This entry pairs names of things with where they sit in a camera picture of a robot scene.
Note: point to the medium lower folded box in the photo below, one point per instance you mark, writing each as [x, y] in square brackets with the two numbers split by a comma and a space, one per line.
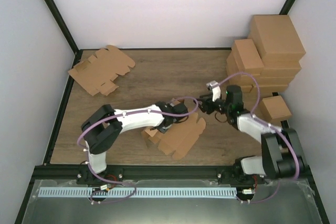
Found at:
[232, 68]

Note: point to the large top folded box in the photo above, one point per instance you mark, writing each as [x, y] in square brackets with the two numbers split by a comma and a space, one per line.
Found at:
[276, 38]

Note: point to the light blue slotted cable duct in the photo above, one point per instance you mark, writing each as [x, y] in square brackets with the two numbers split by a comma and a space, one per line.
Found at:
[160, 192]

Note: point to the medium folded box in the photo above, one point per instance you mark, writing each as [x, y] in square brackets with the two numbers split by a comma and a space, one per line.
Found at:
[244, 87]
[247, 57]
[232, 68]

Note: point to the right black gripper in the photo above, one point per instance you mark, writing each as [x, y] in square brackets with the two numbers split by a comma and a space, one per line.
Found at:
[207, 104]

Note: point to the small folded box right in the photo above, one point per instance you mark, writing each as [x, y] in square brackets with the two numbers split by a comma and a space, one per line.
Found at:
[274, 109]

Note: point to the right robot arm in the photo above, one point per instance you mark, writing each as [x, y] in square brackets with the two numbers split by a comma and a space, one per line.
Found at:
[281, 151]

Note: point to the stack of cardboard blanks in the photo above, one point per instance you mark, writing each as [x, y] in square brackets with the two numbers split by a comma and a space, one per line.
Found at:
[97, 73]

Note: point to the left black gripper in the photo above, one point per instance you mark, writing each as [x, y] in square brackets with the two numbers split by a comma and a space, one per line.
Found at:
[163, 130]

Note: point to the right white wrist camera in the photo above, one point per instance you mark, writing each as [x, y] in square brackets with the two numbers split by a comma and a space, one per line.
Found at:
[214, 88]

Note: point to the medium bottom folded box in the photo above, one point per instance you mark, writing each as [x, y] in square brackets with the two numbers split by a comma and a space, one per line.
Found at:
[244, 87]

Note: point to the large folded box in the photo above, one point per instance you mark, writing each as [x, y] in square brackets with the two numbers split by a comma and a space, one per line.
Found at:
[274, 81]
[276, 38]
[281, 69]
[270, 89]

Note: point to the black aluminium frame rail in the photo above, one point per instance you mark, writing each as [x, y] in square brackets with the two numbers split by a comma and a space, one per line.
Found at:
[138, 172]

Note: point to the large bottom folded box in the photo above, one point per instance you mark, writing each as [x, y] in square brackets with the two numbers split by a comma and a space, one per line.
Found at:
[270, 89]

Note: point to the medium top folded box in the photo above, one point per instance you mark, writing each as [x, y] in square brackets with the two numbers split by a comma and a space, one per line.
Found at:
[247, 57]

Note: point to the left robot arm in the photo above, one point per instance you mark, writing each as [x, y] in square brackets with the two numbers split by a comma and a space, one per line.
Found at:
[101, 130]

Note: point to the cardboard box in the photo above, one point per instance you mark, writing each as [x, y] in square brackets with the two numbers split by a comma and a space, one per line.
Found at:
[178, 140]

